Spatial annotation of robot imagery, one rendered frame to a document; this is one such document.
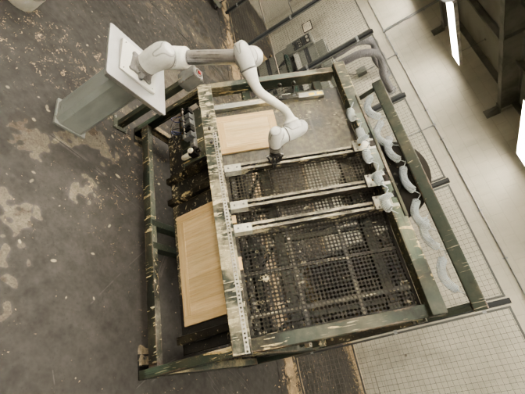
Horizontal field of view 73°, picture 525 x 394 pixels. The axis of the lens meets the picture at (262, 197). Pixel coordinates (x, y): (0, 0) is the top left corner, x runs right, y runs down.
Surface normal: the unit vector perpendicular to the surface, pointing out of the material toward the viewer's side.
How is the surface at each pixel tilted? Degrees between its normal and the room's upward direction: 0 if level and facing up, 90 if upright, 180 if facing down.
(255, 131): 60
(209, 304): 90
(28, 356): 0
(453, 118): 90
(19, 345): 0
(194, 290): 90
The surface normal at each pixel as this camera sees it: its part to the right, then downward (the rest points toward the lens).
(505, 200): -0.50, -0.36
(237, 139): 0.00, -0.47
